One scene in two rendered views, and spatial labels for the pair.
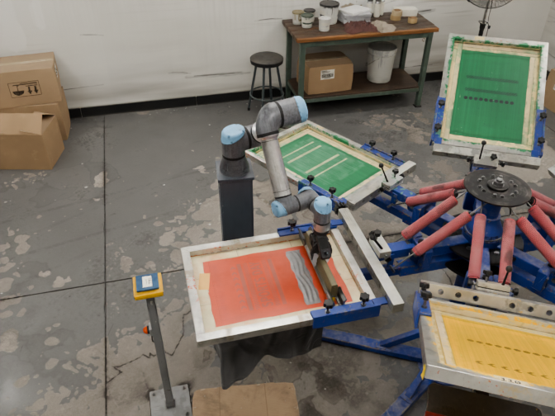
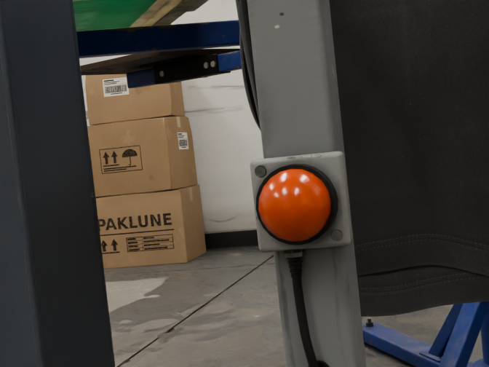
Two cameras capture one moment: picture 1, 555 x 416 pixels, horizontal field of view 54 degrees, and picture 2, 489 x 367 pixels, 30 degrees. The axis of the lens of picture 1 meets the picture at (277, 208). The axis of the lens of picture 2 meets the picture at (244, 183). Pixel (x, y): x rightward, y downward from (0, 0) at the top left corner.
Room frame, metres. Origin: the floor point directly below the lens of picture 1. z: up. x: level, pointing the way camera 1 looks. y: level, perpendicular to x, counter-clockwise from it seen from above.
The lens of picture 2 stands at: (1.53, 1.05, 0.69)
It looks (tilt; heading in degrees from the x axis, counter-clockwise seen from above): 3 degrees down; 300
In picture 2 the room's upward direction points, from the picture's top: 6 degrees counter-clockwise
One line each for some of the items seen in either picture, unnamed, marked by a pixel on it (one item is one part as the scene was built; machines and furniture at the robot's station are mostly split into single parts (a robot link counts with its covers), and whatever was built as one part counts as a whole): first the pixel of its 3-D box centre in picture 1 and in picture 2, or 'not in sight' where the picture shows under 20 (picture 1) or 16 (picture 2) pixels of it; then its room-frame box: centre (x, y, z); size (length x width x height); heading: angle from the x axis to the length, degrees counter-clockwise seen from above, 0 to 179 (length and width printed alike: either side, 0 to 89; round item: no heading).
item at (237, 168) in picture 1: (234, 160); not in sight; (2.34, 0.22, 1.25); 0.15 x 0.15 x 0.10
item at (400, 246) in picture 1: (389, 251); not in sight; (1.92, -0.53, 1.02); 0.17 x 0.06 x 0.05; 105
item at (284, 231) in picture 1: (306, 231); not in sight; (2.11, -0.15, 0.97); 0.30 x 0.05 x 0.07; 105
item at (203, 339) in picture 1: (274, 278); not in sight; (1.78, 0.01, 0.97); 0.79 x 0.58 x 0.04; 105
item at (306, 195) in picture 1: (306, 200); not in sight; (1.93, -0.13, 1.30); 0.11 x 0.11 x 0.08; 29
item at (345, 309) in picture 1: (344, 313); not in sight; (1.57, -0.29, 0.97); 0.30 x 0.05 x 0.07; 105
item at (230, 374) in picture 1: (273, 348); not in sight; (1.56, 0.01, 0.74); 0.46 x 0.04 x 0.42; 105
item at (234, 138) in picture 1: (234, 140); not in sight; (2.34, 0.22, 1.37); 0.13 x 0.12 x 0.14; 119
